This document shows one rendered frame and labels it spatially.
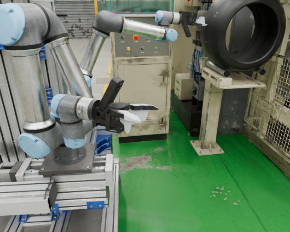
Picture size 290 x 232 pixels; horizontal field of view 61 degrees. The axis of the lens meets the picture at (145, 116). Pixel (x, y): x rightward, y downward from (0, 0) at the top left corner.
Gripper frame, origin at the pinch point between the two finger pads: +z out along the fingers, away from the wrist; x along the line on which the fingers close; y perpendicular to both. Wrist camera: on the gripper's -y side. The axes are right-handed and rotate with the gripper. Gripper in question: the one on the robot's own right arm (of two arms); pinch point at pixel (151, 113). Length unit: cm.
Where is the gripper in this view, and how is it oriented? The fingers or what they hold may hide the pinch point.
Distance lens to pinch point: 73.9
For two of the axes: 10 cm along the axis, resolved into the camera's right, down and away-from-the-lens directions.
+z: 9.3, 1.5, -3.3
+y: -0.5, 9.5, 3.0
